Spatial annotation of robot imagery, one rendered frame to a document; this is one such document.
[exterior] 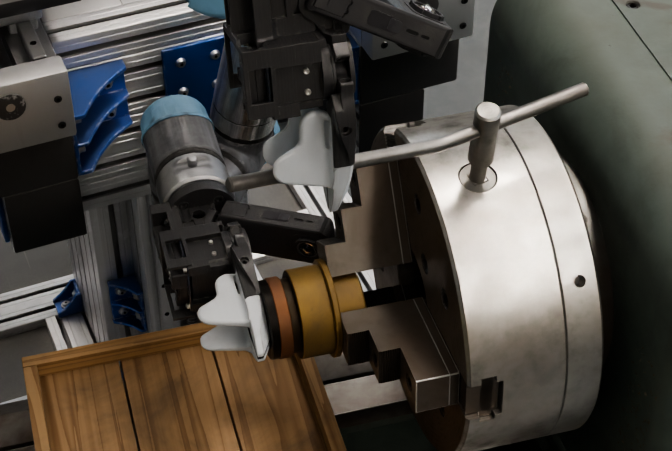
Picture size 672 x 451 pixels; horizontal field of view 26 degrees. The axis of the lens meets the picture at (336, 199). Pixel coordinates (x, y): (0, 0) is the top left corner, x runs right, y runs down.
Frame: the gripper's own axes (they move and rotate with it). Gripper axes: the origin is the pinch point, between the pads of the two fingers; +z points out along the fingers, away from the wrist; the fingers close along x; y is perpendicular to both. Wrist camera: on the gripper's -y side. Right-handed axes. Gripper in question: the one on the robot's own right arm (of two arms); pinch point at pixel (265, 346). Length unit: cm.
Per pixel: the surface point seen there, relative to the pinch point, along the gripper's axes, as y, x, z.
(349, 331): -7.2, 2.3, 2.3
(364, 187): -11.4, 9.9, -7.8
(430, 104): -73, -108, -162
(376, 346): -8.9, 2.5, 4.9
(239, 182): 2.7, 25.8, 6.7
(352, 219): -9.9, 7.6, -6.3
